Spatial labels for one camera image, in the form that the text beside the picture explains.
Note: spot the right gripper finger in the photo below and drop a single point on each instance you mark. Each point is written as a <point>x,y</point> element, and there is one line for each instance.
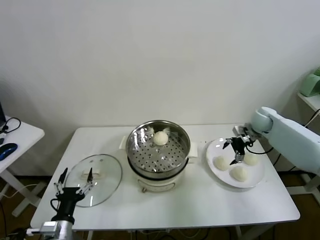
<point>238,158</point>
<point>228,143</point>

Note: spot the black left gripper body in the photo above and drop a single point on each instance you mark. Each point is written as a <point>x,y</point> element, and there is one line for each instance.
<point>67,197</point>

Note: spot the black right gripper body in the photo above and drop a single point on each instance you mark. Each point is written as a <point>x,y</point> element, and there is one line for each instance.
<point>240,146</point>

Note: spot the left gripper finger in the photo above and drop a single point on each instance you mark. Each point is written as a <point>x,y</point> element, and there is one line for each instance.
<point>90,183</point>
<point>58,186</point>

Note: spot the white steamed baozi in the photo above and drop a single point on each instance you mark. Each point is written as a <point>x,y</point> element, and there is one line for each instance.
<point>221,163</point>
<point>239,173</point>
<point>160,138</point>
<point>252,160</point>

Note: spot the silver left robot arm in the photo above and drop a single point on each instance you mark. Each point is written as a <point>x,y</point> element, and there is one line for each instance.
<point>60,230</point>

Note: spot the stainless steel steamer basket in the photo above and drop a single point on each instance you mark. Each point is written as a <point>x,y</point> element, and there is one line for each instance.
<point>131,147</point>

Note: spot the white round plate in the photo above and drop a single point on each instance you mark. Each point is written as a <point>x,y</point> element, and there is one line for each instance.
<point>217,150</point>

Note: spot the glass pot lid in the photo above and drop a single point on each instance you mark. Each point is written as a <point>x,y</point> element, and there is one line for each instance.
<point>115,172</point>

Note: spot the white side desk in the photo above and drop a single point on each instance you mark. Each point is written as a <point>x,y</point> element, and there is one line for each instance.
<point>25,135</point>

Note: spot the blue computer mouse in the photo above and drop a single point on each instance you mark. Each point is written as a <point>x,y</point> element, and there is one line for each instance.
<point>8,150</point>

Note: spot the cream electric cooking pot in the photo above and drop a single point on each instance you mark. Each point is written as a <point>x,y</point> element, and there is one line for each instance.
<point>155,186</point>

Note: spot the small black desk device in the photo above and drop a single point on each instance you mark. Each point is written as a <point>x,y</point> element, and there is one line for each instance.
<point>1,140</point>

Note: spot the dark laptop screen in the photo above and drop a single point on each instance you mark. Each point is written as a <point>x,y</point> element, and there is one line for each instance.
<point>1,112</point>

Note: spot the pale green appliance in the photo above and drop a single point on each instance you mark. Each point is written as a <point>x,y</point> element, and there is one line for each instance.
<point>311,85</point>

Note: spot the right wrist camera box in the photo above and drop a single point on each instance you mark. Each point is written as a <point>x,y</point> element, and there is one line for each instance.
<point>238,130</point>

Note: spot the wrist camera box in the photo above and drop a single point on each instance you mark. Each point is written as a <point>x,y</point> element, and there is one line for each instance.
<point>34,232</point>
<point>238,130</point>

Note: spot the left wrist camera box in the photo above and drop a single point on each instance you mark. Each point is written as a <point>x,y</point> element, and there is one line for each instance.
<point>34,232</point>

